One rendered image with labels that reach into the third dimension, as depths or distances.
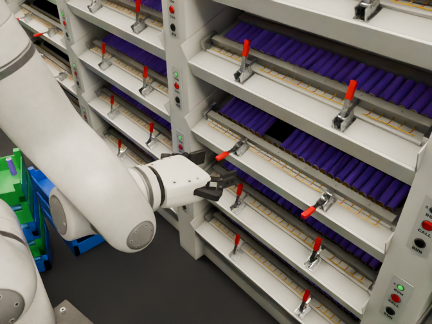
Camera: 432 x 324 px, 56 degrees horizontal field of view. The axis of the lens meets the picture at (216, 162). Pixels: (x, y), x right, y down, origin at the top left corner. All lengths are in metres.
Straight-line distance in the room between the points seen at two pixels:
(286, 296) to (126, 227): 0.76
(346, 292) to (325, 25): 0.60
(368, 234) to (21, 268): 0.63
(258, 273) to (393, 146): 0.66
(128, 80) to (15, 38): 0.95
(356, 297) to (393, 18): 0.61
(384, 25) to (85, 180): 0.49
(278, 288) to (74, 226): 0.77
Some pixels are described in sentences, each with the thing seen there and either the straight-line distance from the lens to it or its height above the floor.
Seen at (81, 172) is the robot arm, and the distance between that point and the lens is 0.54.
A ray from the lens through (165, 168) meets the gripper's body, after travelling 0.72.
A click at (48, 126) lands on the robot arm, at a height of 0.91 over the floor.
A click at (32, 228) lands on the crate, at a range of 1.46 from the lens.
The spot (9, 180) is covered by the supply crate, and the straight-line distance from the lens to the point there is 1.50.
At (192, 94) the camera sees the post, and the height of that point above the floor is 0.66.
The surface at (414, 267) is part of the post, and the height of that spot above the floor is 0.57.
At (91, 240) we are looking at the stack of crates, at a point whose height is 0.04.
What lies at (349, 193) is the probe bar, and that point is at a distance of 0.90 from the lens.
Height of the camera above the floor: 1.17
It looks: 37 degrees down
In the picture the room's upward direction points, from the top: straight up
